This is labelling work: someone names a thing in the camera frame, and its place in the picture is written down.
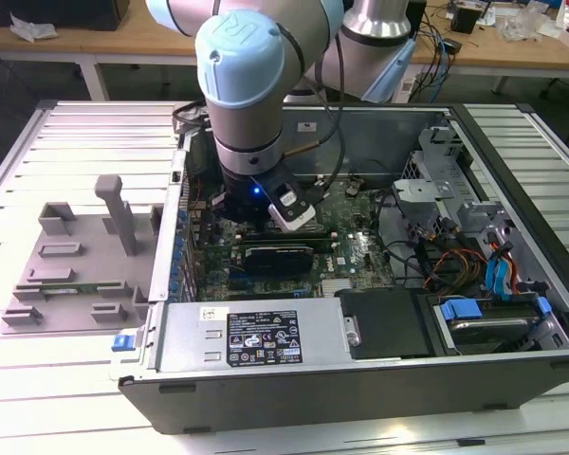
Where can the silver pale blue robot arm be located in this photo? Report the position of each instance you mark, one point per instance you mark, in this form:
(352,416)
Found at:
(246,118)

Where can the black RAM slot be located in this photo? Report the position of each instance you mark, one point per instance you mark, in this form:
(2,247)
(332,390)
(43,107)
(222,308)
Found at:
(324,242)
(275,237)
(317,233)
(317,229)

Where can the black graphics card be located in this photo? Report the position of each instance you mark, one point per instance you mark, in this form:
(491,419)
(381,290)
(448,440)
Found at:
(280,260)

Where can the blue expansion slot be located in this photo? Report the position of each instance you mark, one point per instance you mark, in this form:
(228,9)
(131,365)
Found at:
(237,274)

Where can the green motherboard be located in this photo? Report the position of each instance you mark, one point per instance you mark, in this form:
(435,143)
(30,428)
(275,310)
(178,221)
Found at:
(355,227)

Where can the silver finned heat sink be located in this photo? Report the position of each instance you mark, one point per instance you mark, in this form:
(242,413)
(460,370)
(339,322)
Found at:
(336,287)

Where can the silver labelled power supply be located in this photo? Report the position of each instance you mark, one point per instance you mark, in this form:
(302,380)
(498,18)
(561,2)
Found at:
(194,341)

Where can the grey plastic parts rack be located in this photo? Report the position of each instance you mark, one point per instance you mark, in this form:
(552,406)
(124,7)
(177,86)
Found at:
(85,265)

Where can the silver metal disk bay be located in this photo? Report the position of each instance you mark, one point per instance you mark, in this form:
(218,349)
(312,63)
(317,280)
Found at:
(427,189)

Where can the blue plastic latch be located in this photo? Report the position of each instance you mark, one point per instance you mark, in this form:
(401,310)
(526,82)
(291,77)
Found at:
(123,343)

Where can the green RAM stick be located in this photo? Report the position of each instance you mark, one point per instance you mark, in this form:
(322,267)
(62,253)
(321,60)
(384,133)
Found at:
(76,289)

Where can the black plastic shroud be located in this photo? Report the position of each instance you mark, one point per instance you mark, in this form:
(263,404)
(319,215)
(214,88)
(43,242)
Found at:
(389,322)

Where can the wooden desk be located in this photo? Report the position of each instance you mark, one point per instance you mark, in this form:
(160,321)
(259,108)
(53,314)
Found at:
(123,42)

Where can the white labelled device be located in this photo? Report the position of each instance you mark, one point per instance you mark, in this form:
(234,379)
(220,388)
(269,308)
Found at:
(407,89)

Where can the black silver PC case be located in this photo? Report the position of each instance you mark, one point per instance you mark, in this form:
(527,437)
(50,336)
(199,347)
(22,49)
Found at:
(313,393)

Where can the small black device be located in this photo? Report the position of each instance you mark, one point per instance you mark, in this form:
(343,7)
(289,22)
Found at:
(453,45)

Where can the crumpled white plastic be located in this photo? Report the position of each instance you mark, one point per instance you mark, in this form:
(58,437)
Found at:
(33,29)

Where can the hard disk in blue carrier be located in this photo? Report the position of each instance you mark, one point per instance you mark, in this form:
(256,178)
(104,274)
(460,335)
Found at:
(493,327)

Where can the small black box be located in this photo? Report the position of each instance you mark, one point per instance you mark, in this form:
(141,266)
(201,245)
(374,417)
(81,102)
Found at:
(464,20)

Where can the clear plastic bags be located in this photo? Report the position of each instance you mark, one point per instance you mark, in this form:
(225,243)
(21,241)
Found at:
(526,21)

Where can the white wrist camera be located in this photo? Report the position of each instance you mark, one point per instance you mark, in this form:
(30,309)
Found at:
(291,211)

